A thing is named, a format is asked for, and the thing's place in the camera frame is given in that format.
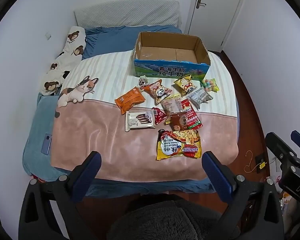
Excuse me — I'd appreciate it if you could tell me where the small red candy packet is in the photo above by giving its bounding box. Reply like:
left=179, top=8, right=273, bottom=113
left=152, top=107, right=167, bottom=125

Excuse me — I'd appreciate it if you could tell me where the pale pastry packet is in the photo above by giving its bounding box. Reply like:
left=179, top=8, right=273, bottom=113
left=161, top=94, right=183, bottom=125

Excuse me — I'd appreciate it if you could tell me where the yellow instant noodle packet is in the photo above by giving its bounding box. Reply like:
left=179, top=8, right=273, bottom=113
left=156, top=129, right=202, bottom=161

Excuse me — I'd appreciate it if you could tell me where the door handle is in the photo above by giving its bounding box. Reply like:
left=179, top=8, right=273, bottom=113
left=196, top=0, right=206, bottom=9

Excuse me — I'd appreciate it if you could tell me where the orange snack packet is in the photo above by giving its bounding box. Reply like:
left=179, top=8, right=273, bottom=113
left=115, top=87, right=146, bottom=115

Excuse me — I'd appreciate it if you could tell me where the pink striped cat blanket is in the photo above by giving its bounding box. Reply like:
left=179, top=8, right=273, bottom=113
left=51, top=51, right=238, bottom=182

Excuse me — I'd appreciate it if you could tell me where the colourful candy ball bag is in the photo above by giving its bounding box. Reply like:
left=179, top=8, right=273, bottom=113
left=200, top=79, right=219, bottom=93

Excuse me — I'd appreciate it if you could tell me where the blue smartphone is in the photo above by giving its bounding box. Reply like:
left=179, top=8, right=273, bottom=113
left=41, top=133, right=52, bottom=155

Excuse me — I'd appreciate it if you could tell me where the white Franzzi wafer packet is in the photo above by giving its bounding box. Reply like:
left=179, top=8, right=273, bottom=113
left=125, top=111, right=155, bottom=132

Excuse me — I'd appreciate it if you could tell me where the cardboard milk box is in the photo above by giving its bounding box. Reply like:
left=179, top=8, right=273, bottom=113
left=133, top=31, right=211, bottom=80

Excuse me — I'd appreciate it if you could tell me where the small white cartoon packet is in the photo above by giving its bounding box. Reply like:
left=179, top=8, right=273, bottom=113
left=138, top=75, right=149, bottom=92

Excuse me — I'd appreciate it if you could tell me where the blue bed sheet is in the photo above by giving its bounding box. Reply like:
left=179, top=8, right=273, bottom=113
left=23, top=27, right=213, bottom=198

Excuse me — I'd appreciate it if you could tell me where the bear print pillow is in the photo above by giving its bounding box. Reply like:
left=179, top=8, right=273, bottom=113
left=40, top=26, right=86, bottom=95

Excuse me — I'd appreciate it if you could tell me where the wall socket with cable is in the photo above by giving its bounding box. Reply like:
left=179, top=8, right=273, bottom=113
left=243, top=150, right=267, bottom=174

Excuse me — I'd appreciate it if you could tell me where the brown round snack packet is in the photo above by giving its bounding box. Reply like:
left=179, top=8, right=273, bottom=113
left=170, top=112, right=188, bottom=131

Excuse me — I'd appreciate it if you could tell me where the red spicy snack packet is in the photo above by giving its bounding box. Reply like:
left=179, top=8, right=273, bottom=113
left=181, top=99, right=203, bottom=129

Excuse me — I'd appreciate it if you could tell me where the yellow panda snack bag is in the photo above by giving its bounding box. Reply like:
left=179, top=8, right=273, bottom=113
left=174, top=74, right=197, bottom=96

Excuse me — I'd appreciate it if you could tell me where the white door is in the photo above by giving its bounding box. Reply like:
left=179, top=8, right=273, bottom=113
left=184, top=0, right=243, bottom=52

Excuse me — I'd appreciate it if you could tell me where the grey newspaper print packet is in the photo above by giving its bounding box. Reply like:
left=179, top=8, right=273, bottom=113
left=187, top=87, right=213, bottom=110

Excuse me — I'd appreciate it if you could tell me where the orange panda snack bag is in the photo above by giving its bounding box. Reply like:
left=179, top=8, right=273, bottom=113
left=144, top=79, right=172, bottom=105

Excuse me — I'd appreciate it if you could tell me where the white padded headboard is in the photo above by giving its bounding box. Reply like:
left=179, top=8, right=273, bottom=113
left=74, top=0, right=181, bottom=29

